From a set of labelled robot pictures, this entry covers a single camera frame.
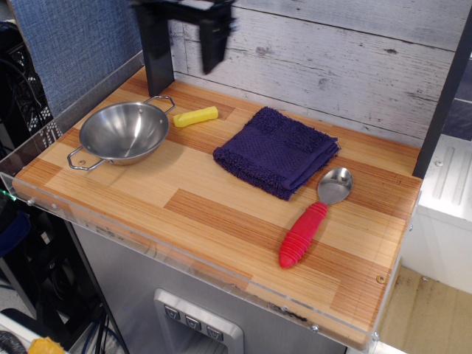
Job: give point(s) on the spoon with red handle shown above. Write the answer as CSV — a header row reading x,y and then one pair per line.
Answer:
x,y
334,187

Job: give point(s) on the dark upright post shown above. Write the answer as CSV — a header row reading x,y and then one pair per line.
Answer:
x,y
155,38
452,82

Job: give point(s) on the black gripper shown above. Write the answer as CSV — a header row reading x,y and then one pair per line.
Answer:
x,y
215,25

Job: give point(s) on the dark left upright post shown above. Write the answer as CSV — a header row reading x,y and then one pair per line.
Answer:
x,y
155,38

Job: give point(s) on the dark right upright post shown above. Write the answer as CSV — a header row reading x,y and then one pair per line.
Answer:
x,y
452,82

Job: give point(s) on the black plastic crate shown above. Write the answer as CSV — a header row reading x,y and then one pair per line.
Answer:
x,y
24,107

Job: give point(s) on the steel pot with two handles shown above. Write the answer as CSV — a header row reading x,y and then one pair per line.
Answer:
x,y
123,133

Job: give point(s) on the yellow black object bottom left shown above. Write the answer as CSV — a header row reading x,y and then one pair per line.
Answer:
x,y
11,344

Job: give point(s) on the yellow plastic corn piece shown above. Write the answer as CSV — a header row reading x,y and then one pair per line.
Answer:
x,y
193,117

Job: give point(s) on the folded purple cloth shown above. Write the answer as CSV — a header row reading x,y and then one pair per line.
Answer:
x,y
276,153

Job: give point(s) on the clear acrylic edge guard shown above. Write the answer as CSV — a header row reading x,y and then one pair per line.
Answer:
x,y
179,222

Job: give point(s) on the grey dispenser button panel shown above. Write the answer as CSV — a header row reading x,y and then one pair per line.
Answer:
x,y
188,328

